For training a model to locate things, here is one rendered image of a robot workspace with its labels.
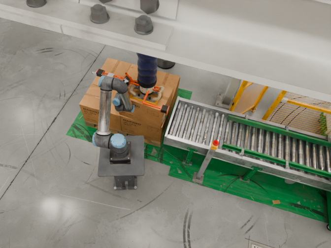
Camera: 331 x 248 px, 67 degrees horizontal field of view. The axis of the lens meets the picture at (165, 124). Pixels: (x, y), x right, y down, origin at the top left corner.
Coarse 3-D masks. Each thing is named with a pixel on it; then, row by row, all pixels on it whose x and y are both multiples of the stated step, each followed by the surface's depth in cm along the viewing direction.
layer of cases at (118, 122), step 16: (112, 64) 386; (128, 64) 388; (96, 80) 366; (160, 80) 375; (176, 80) 378; (96, 96) 349; (112, 96) 351; (96, 112) 344; (112, 112) 337; (128, 128) 356; (144, 128) 343
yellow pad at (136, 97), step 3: (138, 93) 299; (141, 93) 304; (132, 96) 300; (135, 96) 300; (138, 96) 300; (150, 96) 302; (138, 99) 299; (141, 99) 299; (147, 99) 299; (150, 99) 299; (147, 102) 298; (150, 102) 297; (153, 102) 297; (156, 102) 298
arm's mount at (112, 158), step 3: (129, 141) 279; (129, 144) 277; (111, 150) 272; (111, 153) 271; (111, 156) 269; (114, 156) 269; (129, 156) 269; (111, 159) 267; (114, 159) 267; (117, 159) 267; (120, 159) 267; (123, 159) 267; (126, 159) 267; (129, 159) 267; (111, 162) 273; (114, 162) 271; (117, 162) 272; (120, 162) 272; (123, 162) 273; (126, 162) 273; (129, 162) 275
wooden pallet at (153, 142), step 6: (174, 102) 423; (168, 120) 394; (90, 126) 383; (96, 126) 383; (114, 132) 380; (120, 132) 372; (126, 132) 367; (144, 138) 366; (162, 138) 371; (156, 144) 370
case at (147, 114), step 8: (128, 88) 309; (168, 88) 314; (152, 96) 305; (168, 96) 307; (136, 104) 302; (160, 104) 299; (168, 104) 322; (120, 112) 330; (128, 112) 323; (136, 112) 316; (144, 112) 309; (152, 112) 303; (136, 120) 331; (144, 120) 324; (152, 120) 317; (160, 120) 310; (160, 128) 326
